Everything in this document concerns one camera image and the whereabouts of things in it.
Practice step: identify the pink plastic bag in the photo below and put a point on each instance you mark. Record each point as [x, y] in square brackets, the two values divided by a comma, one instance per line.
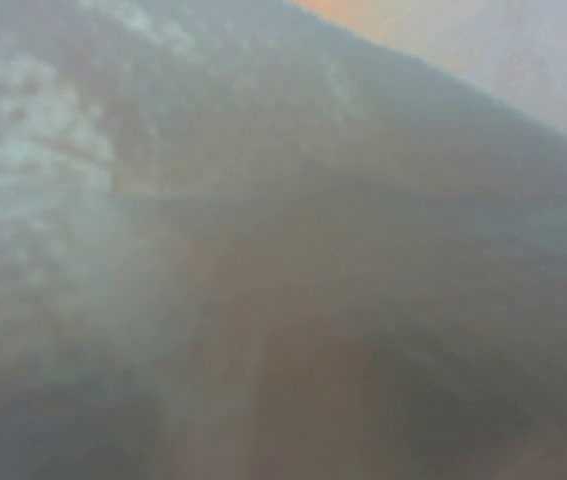
[240, 242]

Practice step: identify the orange fake fruit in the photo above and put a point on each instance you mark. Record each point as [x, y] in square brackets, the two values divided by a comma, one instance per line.
[408, 25]

